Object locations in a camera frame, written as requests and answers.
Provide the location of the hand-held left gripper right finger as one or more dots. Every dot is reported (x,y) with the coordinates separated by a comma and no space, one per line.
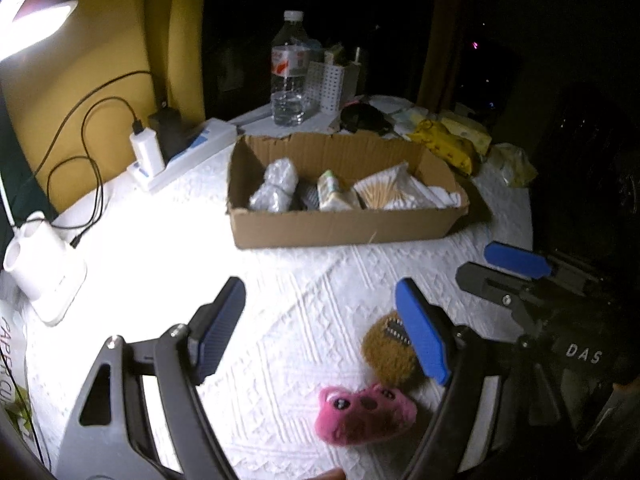
(422,330)

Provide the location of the metal flask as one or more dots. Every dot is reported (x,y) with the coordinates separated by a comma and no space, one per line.
(357,72)

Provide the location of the white textured tablecloth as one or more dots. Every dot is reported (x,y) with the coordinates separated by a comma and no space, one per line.
(310,285)

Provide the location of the white desk lamp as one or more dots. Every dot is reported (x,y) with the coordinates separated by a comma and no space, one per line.
(47,270)

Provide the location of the white wrapped packets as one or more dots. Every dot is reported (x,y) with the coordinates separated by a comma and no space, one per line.
(400,112)

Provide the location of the black round pouch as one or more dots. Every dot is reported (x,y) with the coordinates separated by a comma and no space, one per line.
(365,117)

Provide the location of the person's left hand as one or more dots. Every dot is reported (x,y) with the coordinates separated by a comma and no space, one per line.
(334,475)

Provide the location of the brown plush toy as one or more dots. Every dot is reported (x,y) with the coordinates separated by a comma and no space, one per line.
(387,355)

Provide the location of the black power adapter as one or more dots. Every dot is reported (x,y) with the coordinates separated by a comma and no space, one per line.
(170,132)

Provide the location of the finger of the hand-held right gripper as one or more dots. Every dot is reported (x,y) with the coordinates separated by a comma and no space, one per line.
(495,285)
(515,260)

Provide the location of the yellow plush toy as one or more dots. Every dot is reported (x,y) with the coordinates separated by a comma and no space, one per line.
(445,147)

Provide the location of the white power strip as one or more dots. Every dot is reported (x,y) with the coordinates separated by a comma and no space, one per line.
(195,152)

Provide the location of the small tissue packet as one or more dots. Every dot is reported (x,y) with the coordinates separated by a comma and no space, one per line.
(337,192)

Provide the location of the clear toothpick pack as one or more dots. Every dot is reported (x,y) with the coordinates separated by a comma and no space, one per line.
(387,187)

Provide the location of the pink plush toy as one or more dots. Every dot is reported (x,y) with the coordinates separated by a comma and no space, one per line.
(360,417)

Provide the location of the tree print paper bag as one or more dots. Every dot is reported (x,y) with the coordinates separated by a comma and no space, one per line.
(15,360)

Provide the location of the cardboard box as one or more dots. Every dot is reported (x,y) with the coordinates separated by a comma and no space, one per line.
(350,227)

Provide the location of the clear plastic water bottle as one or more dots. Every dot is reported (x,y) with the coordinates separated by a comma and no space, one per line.
(290,75)

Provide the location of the dark green cloth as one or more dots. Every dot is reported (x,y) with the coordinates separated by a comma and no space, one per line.
(20,185)

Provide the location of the pale yellow tissue pack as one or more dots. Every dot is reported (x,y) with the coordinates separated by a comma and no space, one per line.
(470,132)

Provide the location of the bubble wrap bundle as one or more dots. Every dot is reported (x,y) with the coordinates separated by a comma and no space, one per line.
(275,185)

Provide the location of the white perforated holder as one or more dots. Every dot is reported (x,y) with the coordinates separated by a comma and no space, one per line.
(327,85)

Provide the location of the white charger plug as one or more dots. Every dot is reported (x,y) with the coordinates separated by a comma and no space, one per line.
(147,150)

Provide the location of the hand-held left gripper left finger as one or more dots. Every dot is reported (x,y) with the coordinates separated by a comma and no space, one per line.
(220,325)

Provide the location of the yellow curtain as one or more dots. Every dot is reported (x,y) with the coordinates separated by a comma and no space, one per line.
(125,35)

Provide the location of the pale yellow plastic bag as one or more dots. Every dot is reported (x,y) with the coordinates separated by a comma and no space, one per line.
(512,165)

